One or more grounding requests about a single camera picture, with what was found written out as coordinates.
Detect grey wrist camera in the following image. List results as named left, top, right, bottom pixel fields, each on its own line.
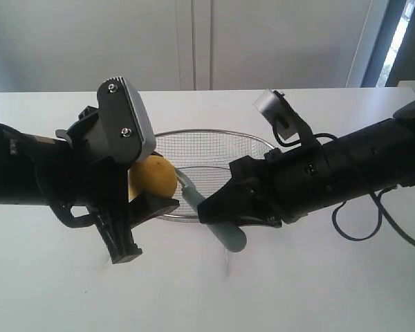
left=97, top=76, right=156, bottom=166
left=253, top=89, right=297, bottom=140

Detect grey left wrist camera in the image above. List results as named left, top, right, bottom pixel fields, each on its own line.
left=97, top=76, right=156, bottom=166

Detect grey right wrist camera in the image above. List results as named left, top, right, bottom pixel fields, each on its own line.
left=253, top=89, right=297, bottom=140

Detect white cabinet doors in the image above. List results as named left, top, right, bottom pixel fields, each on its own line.
left=0, top=1, right=387, bottom=92

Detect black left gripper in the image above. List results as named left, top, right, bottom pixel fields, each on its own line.
left=54, top=107, right=179, bottom=264

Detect teal handled vegetable peeler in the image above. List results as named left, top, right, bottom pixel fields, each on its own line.
left=176, top=168, right=248, bottom=253

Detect dark right arm cable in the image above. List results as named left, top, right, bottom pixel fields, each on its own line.
left=271, top=120, right=415, bottom=253

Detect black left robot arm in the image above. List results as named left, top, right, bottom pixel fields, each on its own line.
left=0, top=107, right=179, bottom=264

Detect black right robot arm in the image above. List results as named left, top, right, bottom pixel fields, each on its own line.
left=197, top=101, right=415, bottom=228

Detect yellow lemon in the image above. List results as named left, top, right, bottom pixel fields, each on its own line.
left=128, top=155, right=177, bottom=201

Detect metal wire mesh basket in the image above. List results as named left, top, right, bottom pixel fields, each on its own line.
left=151, top=128, right=276, bottom=222

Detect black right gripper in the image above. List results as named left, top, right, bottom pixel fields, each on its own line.
left=209, top=142, right=329, bottom=228

